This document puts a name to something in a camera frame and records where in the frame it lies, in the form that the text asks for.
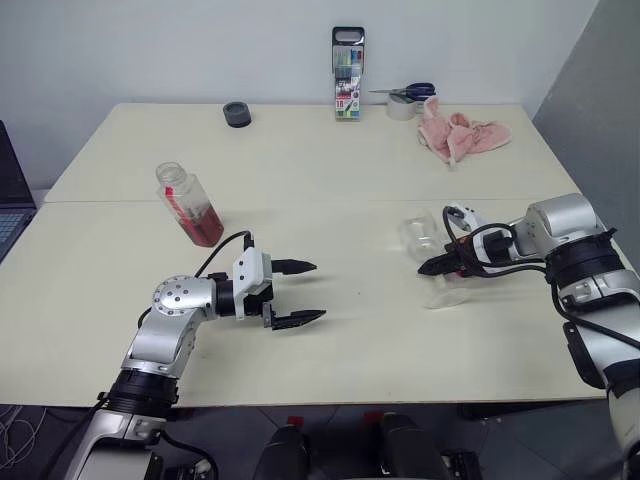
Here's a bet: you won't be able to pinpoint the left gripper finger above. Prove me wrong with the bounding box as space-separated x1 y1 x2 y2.
272 258 319 277
269 309 328 334

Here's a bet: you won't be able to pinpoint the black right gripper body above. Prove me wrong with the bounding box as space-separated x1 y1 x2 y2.
449 238 484 279

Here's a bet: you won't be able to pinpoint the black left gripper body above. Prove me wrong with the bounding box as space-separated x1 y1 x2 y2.
243 255 276 330

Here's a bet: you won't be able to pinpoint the clear plastic cup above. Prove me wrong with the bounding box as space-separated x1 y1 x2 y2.
398 210 469 310

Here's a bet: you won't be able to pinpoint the plastic bottle with red contents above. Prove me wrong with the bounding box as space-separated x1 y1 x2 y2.
155 161 225 247

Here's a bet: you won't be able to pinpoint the pink cloth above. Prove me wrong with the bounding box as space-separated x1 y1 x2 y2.
417 97 514 172

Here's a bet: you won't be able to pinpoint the dark rounded shape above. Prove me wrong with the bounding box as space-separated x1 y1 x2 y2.
254 414 309 480
364 410 446 480

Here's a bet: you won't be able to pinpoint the beige tape roll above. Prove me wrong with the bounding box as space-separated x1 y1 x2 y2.
385 92 427 122

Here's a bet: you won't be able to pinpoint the black round container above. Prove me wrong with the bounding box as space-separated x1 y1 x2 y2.
223 101 253 130

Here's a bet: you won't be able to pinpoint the marker pen pack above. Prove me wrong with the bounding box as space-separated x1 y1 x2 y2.
331 26 367 123

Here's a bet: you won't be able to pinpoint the dark laptop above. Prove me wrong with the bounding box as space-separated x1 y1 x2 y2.
0 119 39 264

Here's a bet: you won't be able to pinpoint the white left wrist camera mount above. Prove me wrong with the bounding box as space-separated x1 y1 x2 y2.
232 247 274 320

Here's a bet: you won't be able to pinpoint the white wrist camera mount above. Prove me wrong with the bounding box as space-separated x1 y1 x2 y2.
443 202 516 264
232 247 274 320

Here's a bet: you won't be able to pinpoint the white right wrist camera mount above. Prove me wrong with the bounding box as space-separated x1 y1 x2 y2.
443 202 516 264

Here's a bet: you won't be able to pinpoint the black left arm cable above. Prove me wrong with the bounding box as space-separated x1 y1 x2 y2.
194 230 256 279

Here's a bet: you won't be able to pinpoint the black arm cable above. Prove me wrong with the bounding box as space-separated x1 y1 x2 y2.
443 205 640 347
194 230 256 279

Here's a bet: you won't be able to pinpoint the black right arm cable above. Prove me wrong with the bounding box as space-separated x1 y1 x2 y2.
443 205 640 347

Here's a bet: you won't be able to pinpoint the blue handled scissors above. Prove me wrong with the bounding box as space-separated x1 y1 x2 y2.
368 82 437 101

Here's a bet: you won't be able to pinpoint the thin white cables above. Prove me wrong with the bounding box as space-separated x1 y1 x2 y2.
0 404 47 480

